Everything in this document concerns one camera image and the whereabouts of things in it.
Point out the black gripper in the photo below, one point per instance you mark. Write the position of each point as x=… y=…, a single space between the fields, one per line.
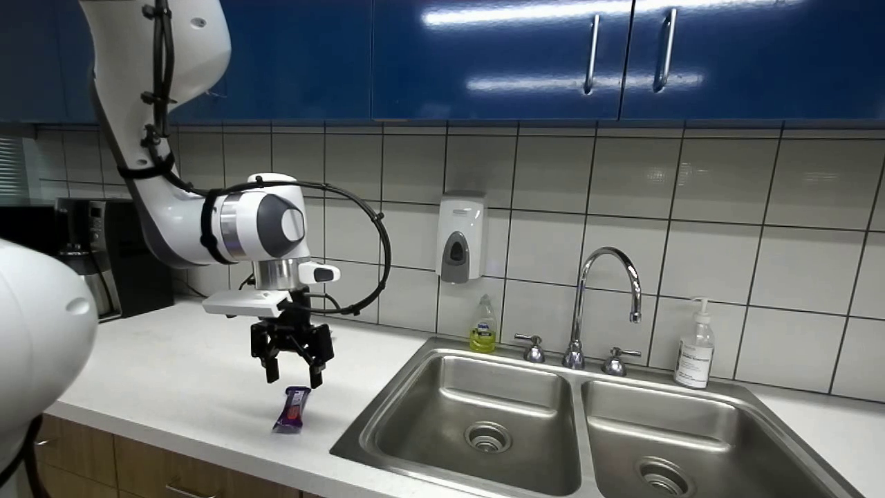
x=295 y=328

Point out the purple snack packet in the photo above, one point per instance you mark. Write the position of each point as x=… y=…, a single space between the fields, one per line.
x=295 y=411

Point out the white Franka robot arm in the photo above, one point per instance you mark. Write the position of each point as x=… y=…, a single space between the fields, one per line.
x=174 y=223

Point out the sink drain strainer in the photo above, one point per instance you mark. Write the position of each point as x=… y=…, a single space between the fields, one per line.
x=488 y=437
x=665 y=477

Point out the stainless steel double sink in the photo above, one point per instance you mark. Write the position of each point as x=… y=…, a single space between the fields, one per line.
x=719 y=431

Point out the black box appliance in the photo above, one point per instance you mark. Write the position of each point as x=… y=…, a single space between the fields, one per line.
x=129 y=265

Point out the yellow dish soap bottle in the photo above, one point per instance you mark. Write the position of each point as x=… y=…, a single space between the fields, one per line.
x=483 y=332

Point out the wooden base cabinet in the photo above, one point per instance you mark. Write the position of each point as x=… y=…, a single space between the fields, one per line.
x=140 y=465

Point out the steel coffee pot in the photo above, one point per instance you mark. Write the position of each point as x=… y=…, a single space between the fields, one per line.
x=91 y=285

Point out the chrome gooseneck faucet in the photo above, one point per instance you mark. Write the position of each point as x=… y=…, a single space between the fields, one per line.
x=591 y=265

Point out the clear hand soap pump bottle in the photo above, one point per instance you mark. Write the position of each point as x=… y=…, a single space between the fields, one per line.
x=692 y=355

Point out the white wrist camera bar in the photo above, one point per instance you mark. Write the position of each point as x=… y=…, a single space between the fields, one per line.
x=245 y=303

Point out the white wall soap dispenser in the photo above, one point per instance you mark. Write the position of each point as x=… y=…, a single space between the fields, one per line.
x=459 y=236

